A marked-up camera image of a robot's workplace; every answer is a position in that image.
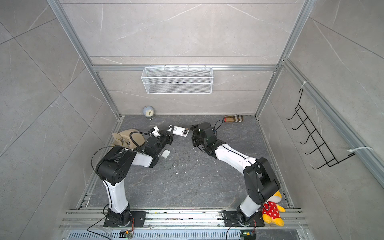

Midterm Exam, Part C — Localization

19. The small grey desk clock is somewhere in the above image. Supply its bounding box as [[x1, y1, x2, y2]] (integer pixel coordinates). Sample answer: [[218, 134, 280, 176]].
[[143, 106, 155, 120]]

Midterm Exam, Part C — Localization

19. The aluminium front rail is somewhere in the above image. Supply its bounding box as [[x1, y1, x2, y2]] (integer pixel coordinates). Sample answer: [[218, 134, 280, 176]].
[[58, 209, 310, 230]]

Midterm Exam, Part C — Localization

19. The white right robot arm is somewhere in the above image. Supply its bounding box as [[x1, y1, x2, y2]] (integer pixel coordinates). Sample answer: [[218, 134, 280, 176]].
[[190, 123, 281, 222]]

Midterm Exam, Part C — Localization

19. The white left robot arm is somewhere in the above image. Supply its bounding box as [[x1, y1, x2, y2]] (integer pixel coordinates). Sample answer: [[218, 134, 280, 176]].
[[96, 125, 175, 215]]

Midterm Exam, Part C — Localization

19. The yellow plush toy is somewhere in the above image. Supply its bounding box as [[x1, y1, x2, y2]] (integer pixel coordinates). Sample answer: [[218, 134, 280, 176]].
[[262, 191, 286, 227]]

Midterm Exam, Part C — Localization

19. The white remote control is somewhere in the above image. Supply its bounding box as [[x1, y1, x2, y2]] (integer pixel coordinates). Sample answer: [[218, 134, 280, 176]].
[[168, 126, 190, 137]]

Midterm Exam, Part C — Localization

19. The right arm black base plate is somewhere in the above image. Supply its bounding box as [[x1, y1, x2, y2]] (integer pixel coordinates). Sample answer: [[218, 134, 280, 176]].
[[221, 210, 265, 228]]

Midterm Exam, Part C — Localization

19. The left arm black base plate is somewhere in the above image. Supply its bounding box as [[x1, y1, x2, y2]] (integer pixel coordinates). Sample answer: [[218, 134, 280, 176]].
[[103, 211, 147, 228]]

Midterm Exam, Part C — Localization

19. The black wall hook rack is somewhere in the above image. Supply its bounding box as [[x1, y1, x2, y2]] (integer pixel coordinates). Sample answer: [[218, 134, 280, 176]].
[[286, 89, 356, 170]]

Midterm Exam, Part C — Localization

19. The white remote battery cover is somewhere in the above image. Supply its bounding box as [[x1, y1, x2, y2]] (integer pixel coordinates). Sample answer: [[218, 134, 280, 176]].
[[161, 150, 171, 159]]

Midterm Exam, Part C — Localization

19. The beige cap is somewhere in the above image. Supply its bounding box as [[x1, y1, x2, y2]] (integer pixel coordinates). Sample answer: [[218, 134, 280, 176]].
[[111, 129, 145, 150]]

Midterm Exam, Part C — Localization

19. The white wire mesh basket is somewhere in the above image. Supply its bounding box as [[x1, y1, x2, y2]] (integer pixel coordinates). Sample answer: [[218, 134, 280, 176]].
[[141, 67, 214, 95]]

